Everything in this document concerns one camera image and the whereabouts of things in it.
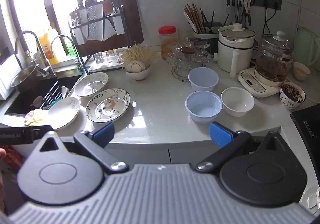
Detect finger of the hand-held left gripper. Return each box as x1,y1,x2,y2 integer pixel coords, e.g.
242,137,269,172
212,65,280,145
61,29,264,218
32,125,54,142

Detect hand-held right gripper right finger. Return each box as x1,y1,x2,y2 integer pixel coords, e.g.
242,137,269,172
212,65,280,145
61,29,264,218
196,121,288,172

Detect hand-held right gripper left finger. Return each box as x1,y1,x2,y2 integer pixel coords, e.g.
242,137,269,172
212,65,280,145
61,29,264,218
34,122,128,175

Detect white plate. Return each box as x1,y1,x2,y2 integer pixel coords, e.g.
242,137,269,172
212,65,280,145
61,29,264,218
47,97,81,130

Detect floral patterned plate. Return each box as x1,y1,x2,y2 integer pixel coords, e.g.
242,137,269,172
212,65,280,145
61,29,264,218
86,88,131,123

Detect blue plastic bowl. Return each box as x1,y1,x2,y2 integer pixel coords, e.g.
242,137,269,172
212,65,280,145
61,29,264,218
185,91,223,124
188,67,219,92

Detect leaf pattern deep plate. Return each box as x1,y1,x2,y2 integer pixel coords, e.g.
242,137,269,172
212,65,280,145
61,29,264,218
74,72,109,98

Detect person's left hand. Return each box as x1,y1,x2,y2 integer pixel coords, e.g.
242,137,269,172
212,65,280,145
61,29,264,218
0,148,7,216

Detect yellow cloth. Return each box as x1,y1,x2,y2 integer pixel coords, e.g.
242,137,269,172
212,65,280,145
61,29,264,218
27,109,49,126

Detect red package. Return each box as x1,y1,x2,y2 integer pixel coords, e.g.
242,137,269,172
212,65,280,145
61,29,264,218
4,146,25,173

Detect black sink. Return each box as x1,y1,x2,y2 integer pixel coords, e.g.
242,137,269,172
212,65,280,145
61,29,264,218
4,69,83,117

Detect sink drain rack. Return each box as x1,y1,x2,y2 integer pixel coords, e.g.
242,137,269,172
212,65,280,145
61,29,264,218
41,80,66,111

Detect steel pot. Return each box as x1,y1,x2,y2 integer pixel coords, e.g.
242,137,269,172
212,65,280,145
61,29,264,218
10,65,38,90

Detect white drain tray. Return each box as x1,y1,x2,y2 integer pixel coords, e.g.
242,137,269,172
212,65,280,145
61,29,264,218
88,56,126,72

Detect small white footed bowl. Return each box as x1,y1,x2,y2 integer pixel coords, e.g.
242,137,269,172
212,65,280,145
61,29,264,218
125,65,152,81

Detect garlic bulb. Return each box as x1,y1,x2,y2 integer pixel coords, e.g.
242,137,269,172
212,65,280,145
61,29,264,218
127,60,146,73

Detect floral bowl with dark residue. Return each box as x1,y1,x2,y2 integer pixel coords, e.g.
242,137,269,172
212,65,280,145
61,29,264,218
279,82,306,110

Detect yellow detergent bottle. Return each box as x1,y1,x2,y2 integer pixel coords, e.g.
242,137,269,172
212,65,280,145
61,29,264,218
37,26,61,66

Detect green bottle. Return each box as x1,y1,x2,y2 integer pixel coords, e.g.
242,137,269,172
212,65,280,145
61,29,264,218
63,38,78,58

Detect white electric pot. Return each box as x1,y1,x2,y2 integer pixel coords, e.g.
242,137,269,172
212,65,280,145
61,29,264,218
213,23,256,78

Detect black induction cooktop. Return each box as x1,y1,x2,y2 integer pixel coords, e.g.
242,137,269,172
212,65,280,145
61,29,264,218
290,104,320,150

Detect bundle of dried noodles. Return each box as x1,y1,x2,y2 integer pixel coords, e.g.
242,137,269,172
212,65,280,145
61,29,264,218
121,42,158,67

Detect small curved faucet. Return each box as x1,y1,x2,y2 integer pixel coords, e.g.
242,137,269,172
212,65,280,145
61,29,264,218
50,35,85,71

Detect tall steel faucet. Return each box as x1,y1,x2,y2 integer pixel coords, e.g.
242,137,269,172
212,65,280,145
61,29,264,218
15,31,57,77

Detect glass kettle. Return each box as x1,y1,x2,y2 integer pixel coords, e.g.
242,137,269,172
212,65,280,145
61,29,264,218
254,31,294,83

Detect black dish rack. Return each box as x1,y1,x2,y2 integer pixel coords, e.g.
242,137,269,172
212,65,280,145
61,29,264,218
68,0,126,75

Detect green chopstick holder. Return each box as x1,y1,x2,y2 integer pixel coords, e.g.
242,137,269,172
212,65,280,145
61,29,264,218
191,22,223,55

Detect small cream bowl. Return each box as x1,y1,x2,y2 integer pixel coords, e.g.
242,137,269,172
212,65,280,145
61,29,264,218
293,62,311,82

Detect red lid jar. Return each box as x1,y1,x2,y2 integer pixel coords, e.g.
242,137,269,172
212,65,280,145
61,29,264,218
158,26,179,61

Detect white rack caddy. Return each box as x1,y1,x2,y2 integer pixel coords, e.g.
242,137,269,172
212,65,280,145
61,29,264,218
111,6,125,36

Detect bundle of black chopsticks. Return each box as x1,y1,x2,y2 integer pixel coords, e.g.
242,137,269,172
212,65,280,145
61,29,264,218
201,10,216,34

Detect brown cutting board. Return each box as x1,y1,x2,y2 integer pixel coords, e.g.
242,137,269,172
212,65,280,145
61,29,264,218
75,0,144,52

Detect bundle of wooden chopsticks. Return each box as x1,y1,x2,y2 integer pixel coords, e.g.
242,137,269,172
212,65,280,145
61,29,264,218
183,3,206,34

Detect pale green electric kettle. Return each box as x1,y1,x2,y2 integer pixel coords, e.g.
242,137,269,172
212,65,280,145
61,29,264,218
295,27,320,68

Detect row of hanging utensils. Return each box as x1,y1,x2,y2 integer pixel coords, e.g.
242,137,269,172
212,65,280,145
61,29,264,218
226,0,242,25

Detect wire rack of glass cups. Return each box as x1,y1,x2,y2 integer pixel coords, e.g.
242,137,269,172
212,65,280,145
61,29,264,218
167,37,212,82

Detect black power cord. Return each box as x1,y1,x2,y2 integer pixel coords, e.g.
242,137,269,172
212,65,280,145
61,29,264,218
261,1,270,37
267,2,279,35

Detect white handled scissors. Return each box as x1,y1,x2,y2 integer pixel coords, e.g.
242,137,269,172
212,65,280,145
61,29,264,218
239,0,252,28

